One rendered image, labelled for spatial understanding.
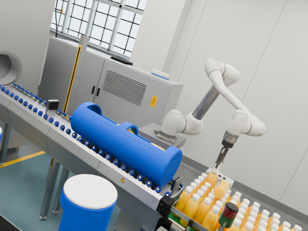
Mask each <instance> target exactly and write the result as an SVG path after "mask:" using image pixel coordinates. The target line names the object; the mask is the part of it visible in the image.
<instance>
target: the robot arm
mask: <svg viewBox="0 0 308 231"><path fill-rule="evenodd" d="M204 68H205V72H206V74H207V76H208V78H209V79H210V81H211V82H212V86H211V87H210V89H209V90H208V91H207V93H206V94H205V96H204V97H203V99H202V100H201V101H200V103H199V104H198V106H197V107H196V109H195V110H194V112H191V113H189V114H188V115H187V116H185V117H183V114H182V113H181V112H180V111H179V110H170V111H169V112H168V113H167V115H166V116H165V118H164V121H163V123H162V127H161V130H154V132H155V133H156V134H157V135H156V137H157V138H161V139H163V140H166V141H168V142H170V143H172V144H175V140H176V139H177V137H176V134H177V133H183V134H186V135H197V134H200V133H201V132H202V130H203V117H204V115H205V114H206V113H207V111H208V110H209V108H210V107H211V106H212V104H213V103H214V102H215V100H216V99H217V98H218V96H219V95H220V94H221V95H222V96H223V97H224V98H225V99H226V100H227V101H228V102H229V103H230V104H231V105H233V106H234V107H235V108H236V109H237V110H235V111H234V112H233V114H232V115H231V117H230V119H229V121H228V123H227V128H226V131H225V133H224V136H223V141H222V143H221V144H222V145H223V146H224V147H222V149H221V151H220V154H219V157H218V159H217V161H216V162H215V163H216V164H215V166H214V168H213V170H212V172H214V173H217V171H218V170H219V169H220V167H221V164H222V163H223V161H224V158H225V156H226V154H227V152H228V150H229V148H233V145H234V143H236V142H237V139H238V137H239V135H240V134H246V135H249V136H254V137H258V136H261V135H263V134H264V133H265V131H266V126H265V124H264V123H263V122H261V121H260V120H259V119H258V118H257V117H256V116H255V115H251V113H250V112H249V111H248V109H247V108H246V107H245V106H244V105H243V104H242V103H241V102H240V101H239V100H238V99H237V98H236V97H235V96H234V95H233V94H232V93H231V92H230V91H229V90H228V89H227V87H228V86H230V85H232V84H234V83H237V82H238V81H239V79H240V77H241V74H240V72H239V71H238V70H237V69H236V68H235V67H234V66H231V65H229V64H226V63H222V62H220V61H216V59H214V58H208V59H207V60H206V61H205V63H204Z"/></svg>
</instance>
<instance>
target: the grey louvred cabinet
mask: <svg viewBox="0 0 308 231"><path fill-rule="evenodd" d="M77 49H78V43H75V42H73V41H69V40H64V39H60V38H54V37H50V39H49V44H48V48H47V53H46V58H45V62H44V68H43V73H42V77H41V82H40V87H39V91H38V98H41V99H42V102H43V101H45V102H46V103H47V102H48V100H58V101H59V105H58V109H57V110H60V111H61V114H60V115H62V112H63V108H64V104H65V100H66V95H67V91H68V87H69V82H70V79H71V75H72V70H73V66H74V61H75V58H76V53H77ZM110 57H111V56H110V55H107V54H104V53H101V52H99V51H96V50H94V49H91V48H89V47H87V48H86V52H85V57H84V60H83V64H82V69H81V73H80V77H79V80H78V84H77V89H76V93H75V97H74V101H73V105H72V109H71V113H70V117H72V115H73V113H74V111H75V110H76V108H77V107H78V106H80V105H81V104H83V103H85V102H93V103H95V104H96V105H98V106H99V107H100V108H101V110H102V115H104V116H105V117H107V118H109V119H111V120H113V121H114V122H116V123H118V124H121V123H123V122H126V121H127V122H130V123H132V124H134V125H136V126H137V127H138V129H139V128H141V127H144V126H146V125H149V124H151V123H155V124H157V125H159V126H162V123H163V121H164V118H165V116H166V115H167V113H168V112H169V111H170V110H175V108H176V105H177V102H178V100H179V97H180V94H181V91H182V88H183V86H184V84H182V83H180V82H177V81H174V80H172V79H169V80H164V79H162V78H159V77H156V76H153V75H151V71H148V70H146V69H143V68H140V67H138V66H135V65H126V64H123V63H121V62H118V61H116V60H114V59H111V58H110ZM37 100H38V99H37ZM42 102H41V103H42ZM46 106H47V104H46ZM56 112H57V111H56Z"/></svg>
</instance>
